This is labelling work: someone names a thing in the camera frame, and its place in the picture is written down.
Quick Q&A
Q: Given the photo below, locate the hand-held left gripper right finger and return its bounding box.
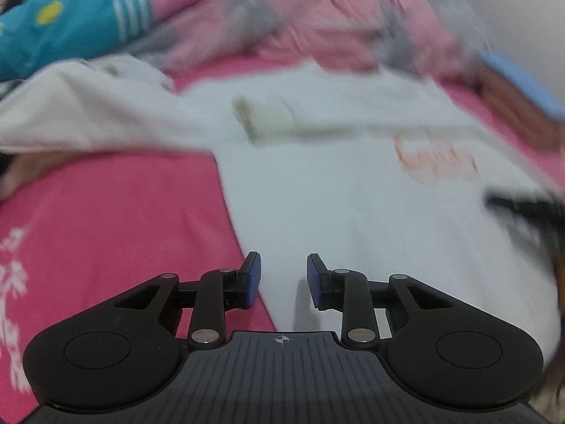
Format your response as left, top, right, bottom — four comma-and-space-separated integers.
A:
308, 254, 451, 349

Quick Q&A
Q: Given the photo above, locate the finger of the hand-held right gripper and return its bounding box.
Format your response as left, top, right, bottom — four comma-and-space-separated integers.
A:
483, 189, 565, 248

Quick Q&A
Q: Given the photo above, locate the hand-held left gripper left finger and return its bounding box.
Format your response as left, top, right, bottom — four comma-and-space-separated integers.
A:
115, 252, 262, 351

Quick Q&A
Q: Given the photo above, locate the white sweatshirt with bear print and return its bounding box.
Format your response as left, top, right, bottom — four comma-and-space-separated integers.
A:
0, 59, 561, 363

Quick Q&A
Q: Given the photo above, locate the folded blue cloth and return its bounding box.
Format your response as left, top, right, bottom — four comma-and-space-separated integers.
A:
479, 51, 565, 120

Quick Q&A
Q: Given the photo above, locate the pink floral bed sheet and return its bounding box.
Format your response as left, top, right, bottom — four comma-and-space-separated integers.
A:
0, 53, 565, 407

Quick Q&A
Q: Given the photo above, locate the white crumpled cloth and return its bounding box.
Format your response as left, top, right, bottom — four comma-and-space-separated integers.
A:
84, 53, 175, 93

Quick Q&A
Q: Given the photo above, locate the pink grey quilt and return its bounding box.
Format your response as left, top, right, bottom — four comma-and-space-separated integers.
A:
132, 0, 490, 80

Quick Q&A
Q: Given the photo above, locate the blue striped garment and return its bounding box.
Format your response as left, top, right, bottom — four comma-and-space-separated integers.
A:
0, 0, 155, 82

